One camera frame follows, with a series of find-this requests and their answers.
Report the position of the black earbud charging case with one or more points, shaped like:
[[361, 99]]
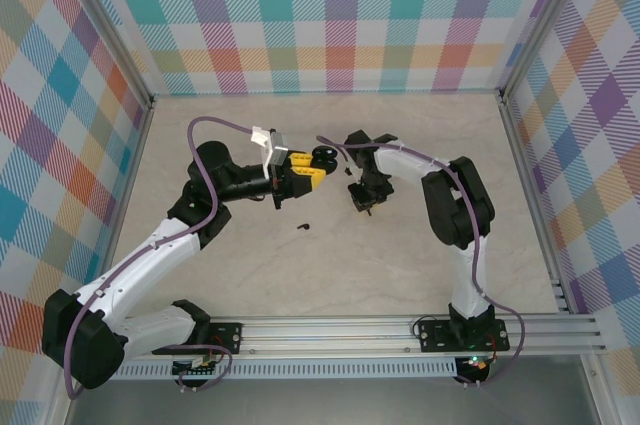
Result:
[[325, 155]]

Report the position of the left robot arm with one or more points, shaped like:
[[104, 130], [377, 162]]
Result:
[[150, 255]]

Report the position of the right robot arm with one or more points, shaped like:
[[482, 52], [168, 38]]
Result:
[[405, 162]]

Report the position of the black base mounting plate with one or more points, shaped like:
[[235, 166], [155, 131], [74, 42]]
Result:
[[227, 337], [435, 335]]

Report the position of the small controller circuit board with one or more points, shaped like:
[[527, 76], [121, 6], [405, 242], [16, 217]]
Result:
[[477, 364], [195, 370]]

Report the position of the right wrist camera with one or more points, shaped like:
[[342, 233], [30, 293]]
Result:
[[354, 176]]

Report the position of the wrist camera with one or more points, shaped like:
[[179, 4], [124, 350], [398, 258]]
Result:
[[280, 150], [354, 176]]

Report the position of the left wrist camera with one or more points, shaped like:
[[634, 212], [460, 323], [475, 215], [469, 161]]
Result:
[[280, 150]]

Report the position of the aluminium side rail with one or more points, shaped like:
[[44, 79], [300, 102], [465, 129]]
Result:
[[122, 200], [525, 170]]

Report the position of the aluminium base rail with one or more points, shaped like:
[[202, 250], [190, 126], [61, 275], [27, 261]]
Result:
[[325, 335]]

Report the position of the aluminium corner post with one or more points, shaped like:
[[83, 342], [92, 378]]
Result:
[[112, 27], [540, 25]]

